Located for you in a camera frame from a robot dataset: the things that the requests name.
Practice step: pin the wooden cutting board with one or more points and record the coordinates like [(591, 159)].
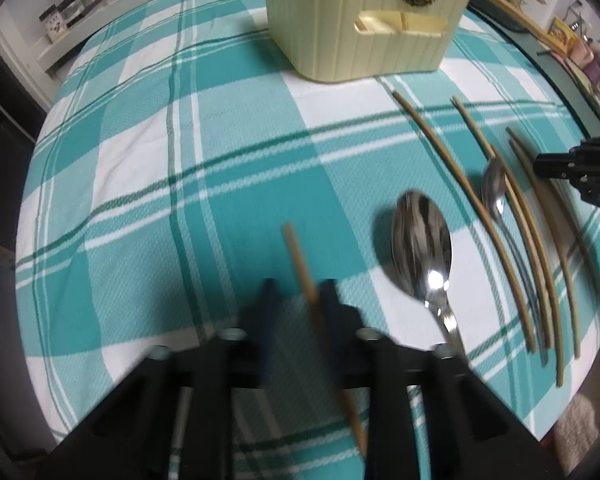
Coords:
[(510, 10)]

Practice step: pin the cream ribbed utensil holder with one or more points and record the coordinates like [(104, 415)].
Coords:
[(340, 25)]

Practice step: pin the teal white checkered tablecloth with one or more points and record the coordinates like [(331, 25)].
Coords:
[(180, 160)]

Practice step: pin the yellow printed packet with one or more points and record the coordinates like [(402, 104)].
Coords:
[(562, 34)]

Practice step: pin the black spice jar rack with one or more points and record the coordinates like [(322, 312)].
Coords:
[(77, 7)]

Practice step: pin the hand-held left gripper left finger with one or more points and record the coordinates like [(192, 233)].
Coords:
[(265, 340)]

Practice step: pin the small printed box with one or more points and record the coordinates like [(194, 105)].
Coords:
[(55, 24)]

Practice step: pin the large metal spoon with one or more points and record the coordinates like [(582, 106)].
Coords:
[(421, 240)]

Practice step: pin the wooden chopstick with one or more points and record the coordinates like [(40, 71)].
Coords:
[(296, 255), (555, 240), (577, 232), (520, 210), (445, 155)]

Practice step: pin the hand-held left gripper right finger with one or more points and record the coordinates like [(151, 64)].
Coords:
[(339, 331)]

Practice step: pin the beige fuzzy clothing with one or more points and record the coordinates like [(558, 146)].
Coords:
[(577, 435)]

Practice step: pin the small metal spoon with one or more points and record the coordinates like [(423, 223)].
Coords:
[(495, 185)]

